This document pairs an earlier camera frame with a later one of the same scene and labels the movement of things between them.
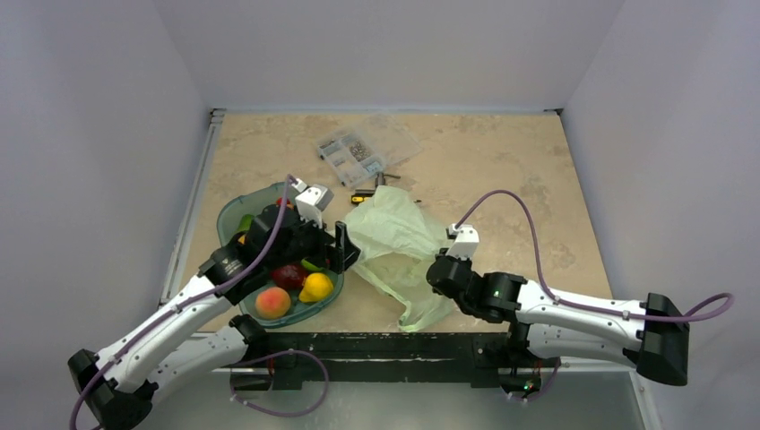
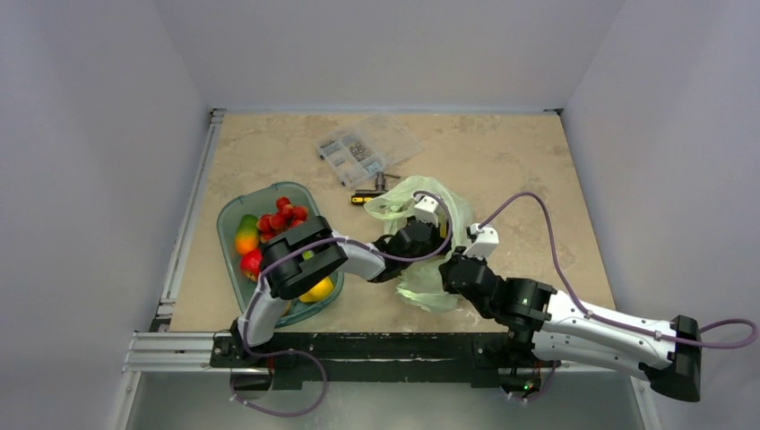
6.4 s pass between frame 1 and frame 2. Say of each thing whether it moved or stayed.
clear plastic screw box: stayed
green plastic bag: moved
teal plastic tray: stayed
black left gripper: moved
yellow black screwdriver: stayed
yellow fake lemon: stayed
